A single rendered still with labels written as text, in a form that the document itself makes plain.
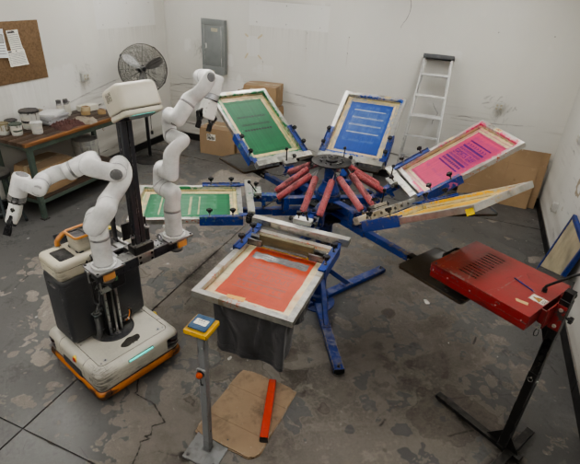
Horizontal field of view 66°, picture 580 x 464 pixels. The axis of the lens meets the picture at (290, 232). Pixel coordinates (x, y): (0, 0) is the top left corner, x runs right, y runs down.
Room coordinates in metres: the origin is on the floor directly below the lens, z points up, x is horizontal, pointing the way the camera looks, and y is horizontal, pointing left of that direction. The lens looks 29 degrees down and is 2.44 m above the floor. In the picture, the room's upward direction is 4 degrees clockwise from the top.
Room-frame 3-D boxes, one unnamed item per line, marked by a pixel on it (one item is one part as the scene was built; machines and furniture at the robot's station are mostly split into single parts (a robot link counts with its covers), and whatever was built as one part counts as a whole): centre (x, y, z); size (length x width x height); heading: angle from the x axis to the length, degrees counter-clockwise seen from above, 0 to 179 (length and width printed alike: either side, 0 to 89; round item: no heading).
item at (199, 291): (2.16, 0.09, 0.97); 0.79 x 0.58 x 0.04; 159
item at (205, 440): (1.67, 0.40, 0.48); 0.22 x 0.22 x 0.96; 69
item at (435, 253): (2.63, -0.70, 0.91); 1.34 x 0.40 x 0.08; 39
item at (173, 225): (2.23, 0.68, 1.21); 0.16 x 0.13 x 0.15; 52
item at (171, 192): (2.23, 0.67, 1.37); 0.13 x 0.10 x 0.16; 49
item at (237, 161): (3.67, 0.15, 0.91); 1.34 x 0.40 x 0.08; 39
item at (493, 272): (2.05, -1.18, 1.06); 0.61 x 0.46 x 0.12; 39
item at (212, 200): (3.00, 0.62, 1.05); 1.08 x 0.61 x 0.23; 99
